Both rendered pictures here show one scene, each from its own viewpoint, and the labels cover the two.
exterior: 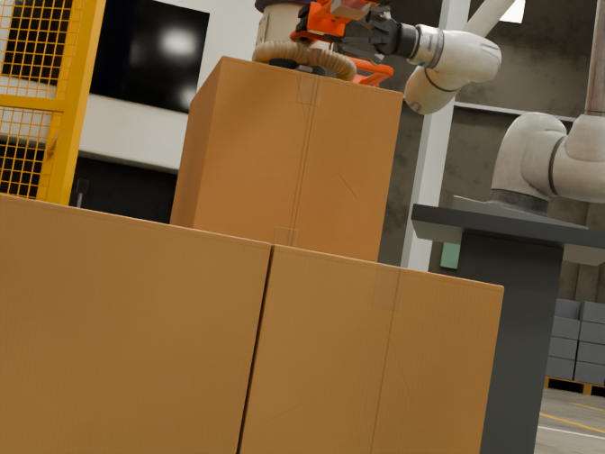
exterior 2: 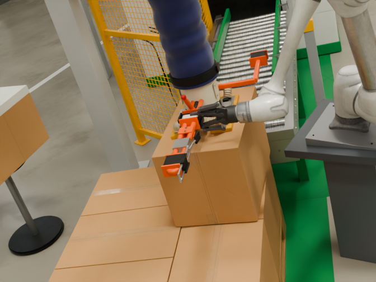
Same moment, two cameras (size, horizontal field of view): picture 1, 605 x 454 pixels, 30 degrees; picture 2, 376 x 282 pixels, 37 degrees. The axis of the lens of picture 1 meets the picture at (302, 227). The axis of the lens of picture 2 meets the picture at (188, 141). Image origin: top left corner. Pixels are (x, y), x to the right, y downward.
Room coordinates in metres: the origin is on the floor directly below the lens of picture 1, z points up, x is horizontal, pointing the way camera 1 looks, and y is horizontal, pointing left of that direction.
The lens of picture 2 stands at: (0.54, -1.12, 2.16)
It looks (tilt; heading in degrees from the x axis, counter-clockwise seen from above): 28 degrees down; 33
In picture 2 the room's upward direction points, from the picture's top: 17 degrees counter-clockwise
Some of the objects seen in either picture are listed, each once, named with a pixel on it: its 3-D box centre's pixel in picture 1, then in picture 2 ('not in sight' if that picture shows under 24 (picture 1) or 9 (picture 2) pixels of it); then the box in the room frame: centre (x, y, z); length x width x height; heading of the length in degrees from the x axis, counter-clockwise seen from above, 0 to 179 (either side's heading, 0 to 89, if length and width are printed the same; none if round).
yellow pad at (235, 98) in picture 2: not in sight; (224, 110); (2.69, 0.00, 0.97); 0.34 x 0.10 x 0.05; 14
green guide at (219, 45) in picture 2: not in sight; (215, 46); (4.43, 0.84, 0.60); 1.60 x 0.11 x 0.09; 15
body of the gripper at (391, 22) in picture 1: (392, 38); (226, 114); (2.45, -0.13, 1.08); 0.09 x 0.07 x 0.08; 105
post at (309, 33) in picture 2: not in sight; (319, 93); (3.71, -0.15, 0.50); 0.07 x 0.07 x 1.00; 15
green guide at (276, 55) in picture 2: not in sight; (281, 32); (4.57, 0.33, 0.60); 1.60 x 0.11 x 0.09; 15
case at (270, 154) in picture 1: (273, 179); (216, 154); (2.65, 0.09, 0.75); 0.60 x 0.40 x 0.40; 11
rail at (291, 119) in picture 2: not in sight; (291, 61); (4.24, 0.18, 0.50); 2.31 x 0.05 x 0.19; 15
